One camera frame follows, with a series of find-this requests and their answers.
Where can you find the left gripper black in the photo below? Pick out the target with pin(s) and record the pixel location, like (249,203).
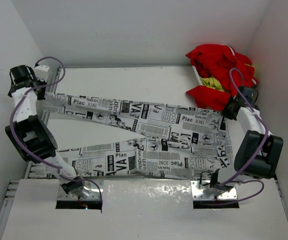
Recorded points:
(34,79)

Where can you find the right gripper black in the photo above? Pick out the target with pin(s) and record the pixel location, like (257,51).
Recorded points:
(226,112)

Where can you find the newspaper print trousers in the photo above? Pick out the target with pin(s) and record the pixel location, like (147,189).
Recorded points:
(173,141)

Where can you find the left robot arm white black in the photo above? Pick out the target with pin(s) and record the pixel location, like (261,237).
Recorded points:
(28,133)

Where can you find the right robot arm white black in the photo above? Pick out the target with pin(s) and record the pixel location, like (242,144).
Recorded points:
(258,154)

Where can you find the red trousers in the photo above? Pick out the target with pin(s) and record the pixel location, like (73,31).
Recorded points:
(207,56)

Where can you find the white front cover board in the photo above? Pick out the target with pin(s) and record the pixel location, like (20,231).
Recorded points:
(141,210)

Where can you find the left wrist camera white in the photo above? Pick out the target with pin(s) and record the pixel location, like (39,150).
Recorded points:
(42,73)

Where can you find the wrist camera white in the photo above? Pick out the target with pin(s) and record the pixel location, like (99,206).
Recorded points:
(42,73)
(247,92)

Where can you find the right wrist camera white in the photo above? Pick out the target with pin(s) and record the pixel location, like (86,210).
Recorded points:
(247,92)

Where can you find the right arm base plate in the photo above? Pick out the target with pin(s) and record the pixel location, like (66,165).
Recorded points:
(203,193)

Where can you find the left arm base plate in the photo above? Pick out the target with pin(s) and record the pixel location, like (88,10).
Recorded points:
(86,190)

